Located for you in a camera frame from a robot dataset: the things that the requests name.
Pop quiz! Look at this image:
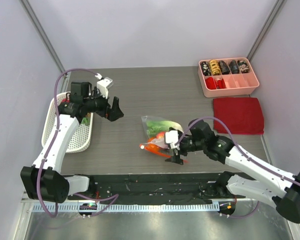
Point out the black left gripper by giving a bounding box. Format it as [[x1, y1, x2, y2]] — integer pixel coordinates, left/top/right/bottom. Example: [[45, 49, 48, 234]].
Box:
[[83, 86, 124, 121]]

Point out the orange tangerine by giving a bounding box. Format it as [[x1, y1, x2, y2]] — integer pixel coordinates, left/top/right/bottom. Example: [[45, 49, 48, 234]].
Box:
[[147, 131, 168, 153]]

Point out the clear zip bag orange zipper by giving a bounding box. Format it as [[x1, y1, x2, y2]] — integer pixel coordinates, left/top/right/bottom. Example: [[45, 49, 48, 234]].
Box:
[[139, 115, 184, 163]]

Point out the green lettuce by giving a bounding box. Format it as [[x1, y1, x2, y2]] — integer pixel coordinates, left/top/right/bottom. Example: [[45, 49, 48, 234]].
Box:
[[145, 120, 183, 138]]

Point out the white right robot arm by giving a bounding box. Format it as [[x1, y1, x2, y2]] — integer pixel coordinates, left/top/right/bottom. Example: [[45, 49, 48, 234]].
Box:
[[164, 118, 300, 224]]

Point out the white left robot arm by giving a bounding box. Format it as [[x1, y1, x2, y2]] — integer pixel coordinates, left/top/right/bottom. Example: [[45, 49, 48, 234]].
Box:
[[20, 77, 124, 204]]

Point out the pink dragon fruit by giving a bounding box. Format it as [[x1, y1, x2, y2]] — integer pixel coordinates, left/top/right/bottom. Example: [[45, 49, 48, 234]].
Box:
[[58, 101, 91, 126]]

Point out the white perforated plastic basket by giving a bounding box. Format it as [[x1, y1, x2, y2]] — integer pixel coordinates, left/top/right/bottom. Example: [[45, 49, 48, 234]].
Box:
[[41, 91, 95, 154]]

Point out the dark red folded cloth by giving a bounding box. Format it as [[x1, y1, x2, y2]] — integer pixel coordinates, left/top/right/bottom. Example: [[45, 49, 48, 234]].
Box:
[[212, 97, 265, 135]]

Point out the red cloth in box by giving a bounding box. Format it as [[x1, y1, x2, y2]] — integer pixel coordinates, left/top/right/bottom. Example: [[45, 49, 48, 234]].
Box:
[[205, 76, 227, 90]]

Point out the pink divided storage box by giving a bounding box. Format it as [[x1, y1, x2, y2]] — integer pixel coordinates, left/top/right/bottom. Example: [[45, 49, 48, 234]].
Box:
[[198, 57, 260, 98]]

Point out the black patterned roll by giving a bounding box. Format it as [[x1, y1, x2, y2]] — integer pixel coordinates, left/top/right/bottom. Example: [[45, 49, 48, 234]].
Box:
[[200, 61, 212, 76], [229, 60, 240, 74]]

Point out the yellow patterned roll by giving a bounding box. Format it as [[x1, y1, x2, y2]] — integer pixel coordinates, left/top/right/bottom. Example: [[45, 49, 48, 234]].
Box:
[[209, 59, 222, 76]]

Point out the dark patterned roll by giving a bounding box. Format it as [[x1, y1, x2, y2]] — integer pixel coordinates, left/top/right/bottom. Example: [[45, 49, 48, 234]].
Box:
[[218, 60, 231, 75]]

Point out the floral patterned roll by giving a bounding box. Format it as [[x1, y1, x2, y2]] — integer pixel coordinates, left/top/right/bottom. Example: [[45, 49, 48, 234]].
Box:
[[237, 59, 250, 74]]

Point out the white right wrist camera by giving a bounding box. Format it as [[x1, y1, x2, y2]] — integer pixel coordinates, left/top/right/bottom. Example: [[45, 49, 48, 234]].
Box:
[[164, 130, 179, 149]]

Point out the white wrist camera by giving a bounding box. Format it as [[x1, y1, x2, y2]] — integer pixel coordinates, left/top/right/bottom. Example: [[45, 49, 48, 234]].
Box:
[[164, 130, 179, 149], [94, 73, 113, 99]]

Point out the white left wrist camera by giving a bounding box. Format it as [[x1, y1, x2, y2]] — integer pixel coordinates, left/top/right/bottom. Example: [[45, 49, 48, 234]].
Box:
[[94, 73, 113, 99]]

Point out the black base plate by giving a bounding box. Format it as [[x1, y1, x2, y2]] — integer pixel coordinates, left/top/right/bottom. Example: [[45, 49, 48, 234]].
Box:
[[83, 173, 234, 206]]

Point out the slotted cable duct rail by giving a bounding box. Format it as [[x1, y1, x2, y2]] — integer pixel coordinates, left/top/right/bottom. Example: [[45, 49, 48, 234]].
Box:
[[31, 202, 220, 213]]

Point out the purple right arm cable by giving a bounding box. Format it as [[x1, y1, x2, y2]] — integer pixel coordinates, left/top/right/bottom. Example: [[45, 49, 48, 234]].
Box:
[[174, 116, 300, 220]]

